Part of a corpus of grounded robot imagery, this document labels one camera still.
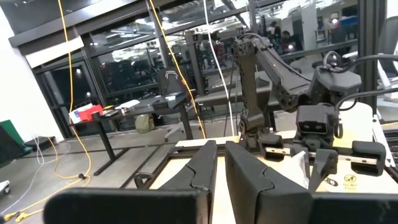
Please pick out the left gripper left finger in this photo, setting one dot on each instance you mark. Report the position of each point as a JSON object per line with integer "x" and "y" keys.
{"x": 196, "y": 174}

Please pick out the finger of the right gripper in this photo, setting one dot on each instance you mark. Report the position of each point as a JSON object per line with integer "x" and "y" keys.
{"x": 300, "y": 148}
{"x": 323, "y": 161}

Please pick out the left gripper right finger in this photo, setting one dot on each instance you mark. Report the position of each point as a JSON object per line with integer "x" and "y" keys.
{"x": 255, "y": 186}

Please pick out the green toothbrush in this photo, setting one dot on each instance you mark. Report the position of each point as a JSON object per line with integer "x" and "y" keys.
{"x": 298, "y": 171}

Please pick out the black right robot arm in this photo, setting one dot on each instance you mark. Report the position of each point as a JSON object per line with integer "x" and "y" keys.
{"x": 248, "y": 81}

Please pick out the white chair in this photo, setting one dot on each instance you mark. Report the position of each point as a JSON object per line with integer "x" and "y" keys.
{"x": 390, "y": 62}

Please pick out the person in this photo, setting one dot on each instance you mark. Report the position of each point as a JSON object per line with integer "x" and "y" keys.
{"x": 290, "y": 42}
{"x": 275, "y": 31}

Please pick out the olive bag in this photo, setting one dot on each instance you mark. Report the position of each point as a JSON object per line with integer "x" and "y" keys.
{"x": 144, "y": 124}

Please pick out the dark grey desk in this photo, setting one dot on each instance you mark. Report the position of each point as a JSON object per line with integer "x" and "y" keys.
{"x": 217, "y": 98}

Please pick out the black desk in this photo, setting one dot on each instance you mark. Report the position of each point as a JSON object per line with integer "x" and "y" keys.
{"x": 146, "y": 107}

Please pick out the black office chair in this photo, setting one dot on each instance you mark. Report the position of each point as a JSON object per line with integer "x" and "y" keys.
{"x": 169, "y": 84}

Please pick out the white papers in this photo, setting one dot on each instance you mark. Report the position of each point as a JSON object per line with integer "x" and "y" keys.
{"x": 127, "y": 104}

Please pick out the red box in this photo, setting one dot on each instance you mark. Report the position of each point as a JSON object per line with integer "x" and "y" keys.
{"x": 91, "y": 112}

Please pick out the small white box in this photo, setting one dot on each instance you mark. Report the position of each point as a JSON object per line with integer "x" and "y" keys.
{"x": 74, "y": 116}

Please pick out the green bin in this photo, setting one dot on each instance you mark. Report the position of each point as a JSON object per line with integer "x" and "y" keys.
{"x": 12, "y": 133}

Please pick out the white window banner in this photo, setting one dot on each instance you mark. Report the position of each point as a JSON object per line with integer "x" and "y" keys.
{"x": 53, "y": 51}

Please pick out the white caster foot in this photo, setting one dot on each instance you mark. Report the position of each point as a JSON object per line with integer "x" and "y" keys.
{"x": 4, "y": 186}

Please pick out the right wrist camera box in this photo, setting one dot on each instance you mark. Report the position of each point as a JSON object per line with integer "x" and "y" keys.
{"x": 315, "y": 119}

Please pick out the black aluminium table frame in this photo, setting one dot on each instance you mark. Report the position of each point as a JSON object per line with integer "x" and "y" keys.
{"x": 371, "y": 46}

